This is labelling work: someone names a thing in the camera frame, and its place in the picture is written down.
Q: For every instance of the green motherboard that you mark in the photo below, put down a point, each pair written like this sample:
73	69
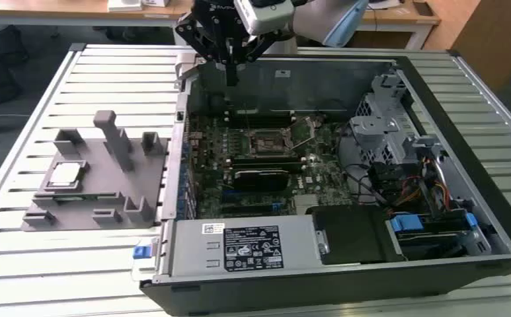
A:
325	155

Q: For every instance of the silver chipset heat sink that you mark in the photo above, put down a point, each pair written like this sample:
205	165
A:
305	203

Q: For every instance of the small white box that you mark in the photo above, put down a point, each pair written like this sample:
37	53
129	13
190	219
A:
154	2

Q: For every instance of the grey metal drive cage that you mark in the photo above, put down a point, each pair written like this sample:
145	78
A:
372	130

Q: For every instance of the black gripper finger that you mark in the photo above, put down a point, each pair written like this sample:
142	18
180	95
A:
260	43
193	36

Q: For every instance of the CPU socket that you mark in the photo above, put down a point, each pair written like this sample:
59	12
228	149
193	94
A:
268	142

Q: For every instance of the green RAM stick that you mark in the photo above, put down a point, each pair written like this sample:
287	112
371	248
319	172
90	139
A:
90	197

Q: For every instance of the black graphics card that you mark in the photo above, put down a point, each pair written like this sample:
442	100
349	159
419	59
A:
260	180

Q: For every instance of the black open PC case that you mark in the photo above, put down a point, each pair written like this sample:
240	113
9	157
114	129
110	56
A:
281	290

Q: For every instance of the blue case latch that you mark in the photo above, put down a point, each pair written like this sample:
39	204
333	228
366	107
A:
141	252

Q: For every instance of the black plastic shroud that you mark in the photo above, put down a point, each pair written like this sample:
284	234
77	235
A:
352	234

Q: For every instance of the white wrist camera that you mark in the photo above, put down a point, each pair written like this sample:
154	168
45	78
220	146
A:
264	16

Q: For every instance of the grey parts rack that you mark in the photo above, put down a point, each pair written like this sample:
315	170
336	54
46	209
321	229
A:
101	185

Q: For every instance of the wooden desk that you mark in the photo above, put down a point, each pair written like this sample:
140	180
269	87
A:
61	11

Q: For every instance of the black expansion slot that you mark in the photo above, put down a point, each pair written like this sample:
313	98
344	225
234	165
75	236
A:
247	209

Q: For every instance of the hard disk in blue carrier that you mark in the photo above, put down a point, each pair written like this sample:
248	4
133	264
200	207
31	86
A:
407	223

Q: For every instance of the black RAM slot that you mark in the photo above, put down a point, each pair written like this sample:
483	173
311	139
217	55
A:
264	167
264	160
260	115
260	123

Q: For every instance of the black phone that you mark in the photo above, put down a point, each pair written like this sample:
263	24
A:
423	9

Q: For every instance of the grey power supply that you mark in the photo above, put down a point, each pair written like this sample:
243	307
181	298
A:
193	244

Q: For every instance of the wooden cabinet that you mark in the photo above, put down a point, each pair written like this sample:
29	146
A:
494	39

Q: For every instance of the silver CPU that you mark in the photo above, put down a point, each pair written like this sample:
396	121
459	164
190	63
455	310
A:
66	173

